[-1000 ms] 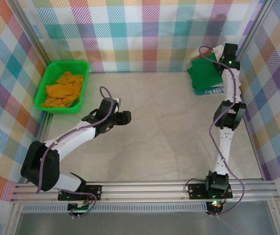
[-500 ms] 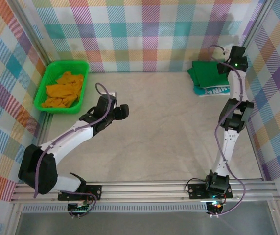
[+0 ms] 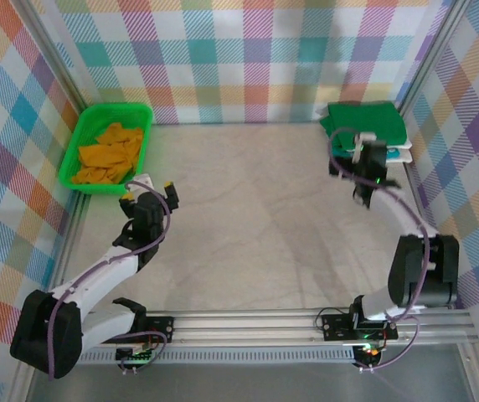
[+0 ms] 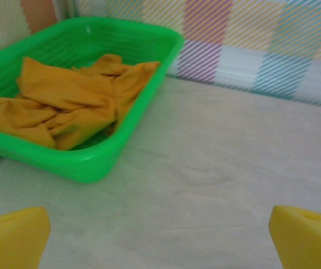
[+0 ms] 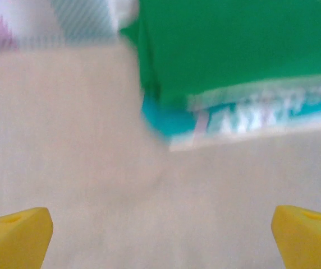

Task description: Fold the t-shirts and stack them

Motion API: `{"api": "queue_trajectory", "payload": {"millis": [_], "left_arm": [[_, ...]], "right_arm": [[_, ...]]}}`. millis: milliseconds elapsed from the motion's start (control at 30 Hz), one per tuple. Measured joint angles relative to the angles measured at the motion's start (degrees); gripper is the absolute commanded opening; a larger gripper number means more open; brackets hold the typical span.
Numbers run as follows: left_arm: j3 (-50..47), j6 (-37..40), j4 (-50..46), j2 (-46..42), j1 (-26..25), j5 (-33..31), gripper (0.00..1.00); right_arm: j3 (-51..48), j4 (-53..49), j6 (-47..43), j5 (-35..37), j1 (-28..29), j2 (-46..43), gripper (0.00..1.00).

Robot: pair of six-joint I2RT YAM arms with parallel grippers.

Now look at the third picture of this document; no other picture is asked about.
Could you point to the green t-shirt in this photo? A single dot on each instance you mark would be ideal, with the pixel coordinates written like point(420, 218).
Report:
point(365, 119)

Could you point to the aluminium frame post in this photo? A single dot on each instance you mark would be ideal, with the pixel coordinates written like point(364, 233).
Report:
point(432, 54)
point(55, 58)

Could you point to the right controller circuit board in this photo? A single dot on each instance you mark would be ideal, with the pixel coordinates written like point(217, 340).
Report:
point(367, 354)

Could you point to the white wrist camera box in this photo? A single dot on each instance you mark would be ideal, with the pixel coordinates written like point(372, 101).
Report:
point(361, 144)
point(143, 181)

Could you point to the left controller circuit board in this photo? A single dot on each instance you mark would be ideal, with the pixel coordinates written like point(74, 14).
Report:
point(135, 356)

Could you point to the controller circuit board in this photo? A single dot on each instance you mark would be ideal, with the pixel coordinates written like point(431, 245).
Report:
point(367, 354)
point(135, 356)

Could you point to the white t-shirt with teal print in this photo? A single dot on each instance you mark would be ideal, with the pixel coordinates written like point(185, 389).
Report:
point(394, 154)

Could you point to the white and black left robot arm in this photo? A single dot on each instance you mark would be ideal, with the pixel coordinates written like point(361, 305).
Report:
point(97, 276)

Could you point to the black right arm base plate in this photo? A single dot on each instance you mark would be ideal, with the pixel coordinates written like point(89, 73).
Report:
point(336, 326)

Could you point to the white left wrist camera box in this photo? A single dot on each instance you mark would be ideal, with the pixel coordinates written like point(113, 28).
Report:
point(143, 181)

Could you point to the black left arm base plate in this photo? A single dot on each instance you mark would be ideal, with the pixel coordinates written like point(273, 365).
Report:
point(162, 328)

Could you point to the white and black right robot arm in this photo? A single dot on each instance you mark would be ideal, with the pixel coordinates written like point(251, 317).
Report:
point(394, 209)

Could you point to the green plastic basket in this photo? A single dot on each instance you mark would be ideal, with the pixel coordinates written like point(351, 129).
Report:
point(74, 142)

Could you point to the aluminium cross rail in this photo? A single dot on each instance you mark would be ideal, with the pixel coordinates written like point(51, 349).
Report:
point(243, 326)

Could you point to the orange t-shirt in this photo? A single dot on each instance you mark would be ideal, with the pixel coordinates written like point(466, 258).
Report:
point(109, 155)

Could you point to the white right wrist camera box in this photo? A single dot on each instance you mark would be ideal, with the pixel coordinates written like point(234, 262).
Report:
point(361, 144)

